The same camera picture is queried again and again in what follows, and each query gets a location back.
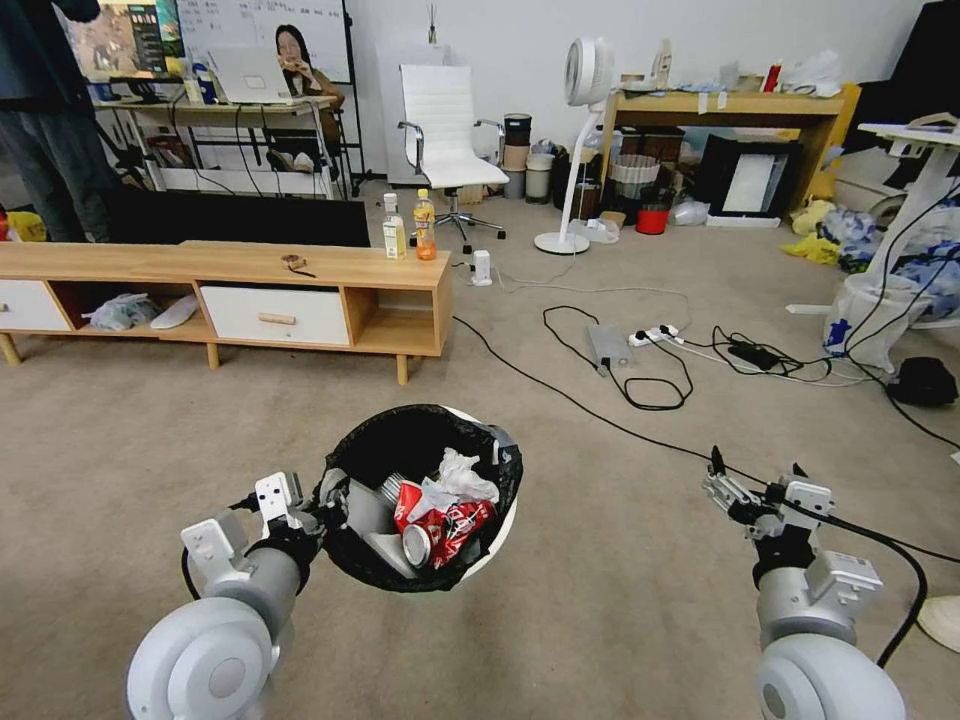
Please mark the silver can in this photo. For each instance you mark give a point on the silver can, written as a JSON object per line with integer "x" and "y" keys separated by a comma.
{"x": 393, "y": 487}

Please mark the stacked round canisters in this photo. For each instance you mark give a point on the stacked round canisters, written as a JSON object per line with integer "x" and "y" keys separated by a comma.
{"x": 517, "y": 154}

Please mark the crumpled white tissue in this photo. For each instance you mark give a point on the crumpled white tissue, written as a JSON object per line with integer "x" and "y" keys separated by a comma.
{"x": 466, "y": 480}

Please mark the white power strip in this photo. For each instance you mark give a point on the white power strip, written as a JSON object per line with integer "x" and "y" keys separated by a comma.
{"x": 654, "y": 334}

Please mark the white laptop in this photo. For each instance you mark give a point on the white laptop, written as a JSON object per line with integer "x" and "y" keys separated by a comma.
{"x": 247, "y": 75}

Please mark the light wood office desk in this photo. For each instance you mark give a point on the light wood office desk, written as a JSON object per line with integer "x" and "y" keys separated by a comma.
{"x": 217, "y": 109}

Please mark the white bin with black bag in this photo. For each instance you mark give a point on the white bin with black bag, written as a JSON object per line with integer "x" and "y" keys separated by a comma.
{"x": 352, "y": 442}

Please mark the reed diffuser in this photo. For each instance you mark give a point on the reed diffuser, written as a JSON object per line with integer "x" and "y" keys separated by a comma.
{"x": 433, "y": 26}

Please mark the white plastic bag blue print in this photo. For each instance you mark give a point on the white plastic bag blue print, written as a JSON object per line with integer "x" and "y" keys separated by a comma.
{"x": 862, "y": 322}

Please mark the seated person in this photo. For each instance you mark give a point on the seated person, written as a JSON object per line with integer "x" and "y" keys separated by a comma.
{"x": 296, "y": 60}

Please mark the black picture frame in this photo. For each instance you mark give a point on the black picture frame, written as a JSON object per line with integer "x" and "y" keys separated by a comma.
{"x": 750, "y": 180}

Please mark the black bag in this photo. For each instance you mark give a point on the black bag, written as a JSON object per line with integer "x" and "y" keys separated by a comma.
{"x": 924, "y": 381}

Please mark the orange drink bottle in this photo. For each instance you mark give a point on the orange drink bottle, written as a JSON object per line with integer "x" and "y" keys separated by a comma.
{"x": 425, "y": 229}

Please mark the white tower power socket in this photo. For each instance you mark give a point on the white tower power socket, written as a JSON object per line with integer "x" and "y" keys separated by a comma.
{"x": 482, "y": 268}

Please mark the yellow and red bag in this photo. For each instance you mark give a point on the yellow and red bag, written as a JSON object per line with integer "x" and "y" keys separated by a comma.
{"x": 22, "y": 225}

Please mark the white standing table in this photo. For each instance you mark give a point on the white standing table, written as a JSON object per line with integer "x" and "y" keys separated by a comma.
{"x": 919, "y": 172}

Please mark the standing person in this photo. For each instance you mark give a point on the standing person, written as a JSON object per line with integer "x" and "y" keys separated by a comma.
{"x": 45, "y": 112}

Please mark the computer monitor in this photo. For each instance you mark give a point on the computer monitor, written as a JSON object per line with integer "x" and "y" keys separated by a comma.
{"x": 120, "y": 37}

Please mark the black power adapter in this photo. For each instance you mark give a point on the black power adapter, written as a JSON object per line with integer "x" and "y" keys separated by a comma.
{"x": 754, "y": 355}

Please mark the crushed red cola can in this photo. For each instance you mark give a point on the crushed red cola can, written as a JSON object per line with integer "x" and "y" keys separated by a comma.
{"x": 442, "y": 529}

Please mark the pale yellow drink bottle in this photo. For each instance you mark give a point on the pale yellow drink bottle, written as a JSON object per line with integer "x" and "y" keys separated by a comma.
{"x": 394, "y": 234}

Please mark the yellow plastic bag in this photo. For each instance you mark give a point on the yellow plastic bag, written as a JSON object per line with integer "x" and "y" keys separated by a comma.
{"x": 814, "y": 247}

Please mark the wooden desk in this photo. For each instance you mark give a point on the wooden desk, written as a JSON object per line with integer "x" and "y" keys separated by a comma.
{"x": 720, "y": 105}

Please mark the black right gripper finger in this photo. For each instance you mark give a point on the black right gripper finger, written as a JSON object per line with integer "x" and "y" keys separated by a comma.
{"x": 726, "y": 489}
{"x": 799, "y": 471}

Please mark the white paper carton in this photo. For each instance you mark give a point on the white paper carton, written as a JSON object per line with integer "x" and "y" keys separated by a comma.
{"x": 375, "y": 525}

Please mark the white office chair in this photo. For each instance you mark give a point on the white office chair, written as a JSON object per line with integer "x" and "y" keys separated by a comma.
{"x": 446, "y": 127}

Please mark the silver power adapter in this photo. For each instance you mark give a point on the silver power adapter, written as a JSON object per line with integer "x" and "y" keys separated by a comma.
{"x": 609, "y": 346}

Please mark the red bucket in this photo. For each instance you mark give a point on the red bucket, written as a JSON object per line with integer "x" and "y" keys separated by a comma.
{"x": 652, "y": 219}

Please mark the black flat television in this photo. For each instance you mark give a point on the black flat television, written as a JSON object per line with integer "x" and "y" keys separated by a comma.
{"x": 240, "y": 217}

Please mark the white standing fan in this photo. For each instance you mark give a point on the white standing fan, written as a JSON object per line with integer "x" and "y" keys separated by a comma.
{"x": 589, "y": 71}

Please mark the crumpled clear plastic bag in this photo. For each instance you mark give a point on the crumpled clear plastic bag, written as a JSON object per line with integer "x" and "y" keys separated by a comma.
{"x": 120, "y": 311}

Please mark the small brown snack wrapper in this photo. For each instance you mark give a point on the small brown snack wrapper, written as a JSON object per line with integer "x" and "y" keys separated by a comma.
{"x": 295, "y": 262}

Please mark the whiteboard on stand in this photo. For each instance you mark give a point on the whiteboard on stand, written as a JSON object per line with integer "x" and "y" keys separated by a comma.
{"x": 315, "y": 37}

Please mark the red bottle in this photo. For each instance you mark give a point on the red bottle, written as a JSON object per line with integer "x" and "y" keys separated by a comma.
{"x": 774, "y": 76}

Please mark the wooden TV stand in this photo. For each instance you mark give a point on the wooden TV stand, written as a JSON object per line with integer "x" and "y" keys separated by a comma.
{"x": 225, "y": 262}

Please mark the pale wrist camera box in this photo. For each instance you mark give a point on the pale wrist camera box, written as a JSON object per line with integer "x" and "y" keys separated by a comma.
{"x": 808, "y": 496}
{"x": 274, "y": 496}

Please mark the small white waste bin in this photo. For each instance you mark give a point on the small white waste bin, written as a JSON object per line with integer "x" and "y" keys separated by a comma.
{"x": 538, "y": 178}

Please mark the white slipper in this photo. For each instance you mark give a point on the white slipper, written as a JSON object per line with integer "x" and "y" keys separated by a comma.
{"x": 174, "y": 311}

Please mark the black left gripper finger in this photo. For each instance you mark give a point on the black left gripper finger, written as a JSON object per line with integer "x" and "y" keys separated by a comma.
{"x": 336, "y": 511}
{"x": 303, "y": 487}

